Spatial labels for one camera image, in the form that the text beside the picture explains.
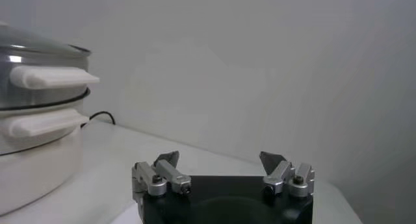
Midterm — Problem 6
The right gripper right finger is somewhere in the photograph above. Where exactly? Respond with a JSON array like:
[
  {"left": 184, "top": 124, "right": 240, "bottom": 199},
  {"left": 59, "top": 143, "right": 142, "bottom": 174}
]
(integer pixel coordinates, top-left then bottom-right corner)
[{"left": 259, "top": 151, "right": 315, "bottom": 197}]

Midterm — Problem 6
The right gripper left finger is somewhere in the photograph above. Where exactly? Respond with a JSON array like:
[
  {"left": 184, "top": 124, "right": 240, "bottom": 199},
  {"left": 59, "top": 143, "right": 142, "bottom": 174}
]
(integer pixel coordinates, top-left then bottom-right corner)
[{"left": 131, "top": 150, "right": 192, "bottom": 210}]

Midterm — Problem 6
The glass lid with cream handle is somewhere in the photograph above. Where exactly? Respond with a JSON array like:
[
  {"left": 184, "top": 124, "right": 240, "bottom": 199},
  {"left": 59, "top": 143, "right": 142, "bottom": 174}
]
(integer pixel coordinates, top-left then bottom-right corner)
[{"left": 0, "top": 19, "right": 93, "bottom": 58}]

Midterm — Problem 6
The stainless steel steamer basket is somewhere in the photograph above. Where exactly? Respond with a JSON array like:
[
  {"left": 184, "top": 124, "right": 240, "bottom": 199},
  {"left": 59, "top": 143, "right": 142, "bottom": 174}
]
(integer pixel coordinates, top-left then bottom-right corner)
[{"left": 0, "top": 46, "right": 101, "bottom": 112}]

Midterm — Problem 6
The white electric cooker pot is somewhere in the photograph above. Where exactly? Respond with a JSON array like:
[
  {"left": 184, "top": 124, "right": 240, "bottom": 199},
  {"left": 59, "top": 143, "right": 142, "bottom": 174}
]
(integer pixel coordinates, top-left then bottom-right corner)
[{"left": 0, "top": 88, "right": 91, "bottom": 217}]

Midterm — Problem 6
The black cooker power cord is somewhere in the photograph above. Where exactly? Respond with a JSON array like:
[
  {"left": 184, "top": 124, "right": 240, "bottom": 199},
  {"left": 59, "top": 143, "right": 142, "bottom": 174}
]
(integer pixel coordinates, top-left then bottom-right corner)
[{"left": 80, "top": 110, "right": 117, "bottom": 129}]

